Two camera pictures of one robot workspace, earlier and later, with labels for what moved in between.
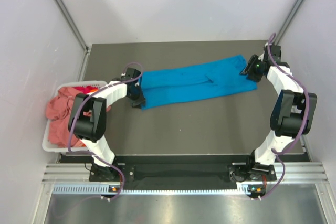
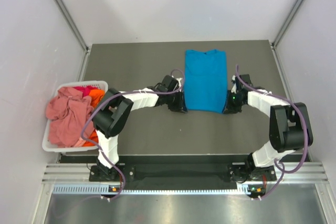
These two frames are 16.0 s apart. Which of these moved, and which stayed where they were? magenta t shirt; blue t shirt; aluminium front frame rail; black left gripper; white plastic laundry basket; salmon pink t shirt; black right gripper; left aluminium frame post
Moved: black left gripper; blue t shirt; black right gripper
Stayed: magenta t shirt; aluminium front frame rail; left aluminium frame post; white plastic laundry basket; salmon pink t shirt
